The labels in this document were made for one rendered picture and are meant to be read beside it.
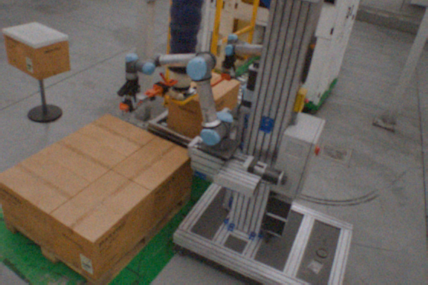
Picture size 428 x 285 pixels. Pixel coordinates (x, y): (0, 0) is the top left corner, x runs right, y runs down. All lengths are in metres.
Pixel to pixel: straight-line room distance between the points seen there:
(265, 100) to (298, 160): 0.44
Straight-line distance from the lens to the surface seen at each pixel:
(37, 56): 4.12
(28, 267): 3.16
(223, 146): 2.41
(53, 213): 2.71
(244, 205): 2.85
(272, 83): 2.28
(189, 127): 3.28
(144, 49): 4.13
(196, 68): 2.06
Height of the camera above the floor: 2.44
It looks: 31 degrees down
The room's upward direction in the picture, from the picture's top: 8 degrees clockwise
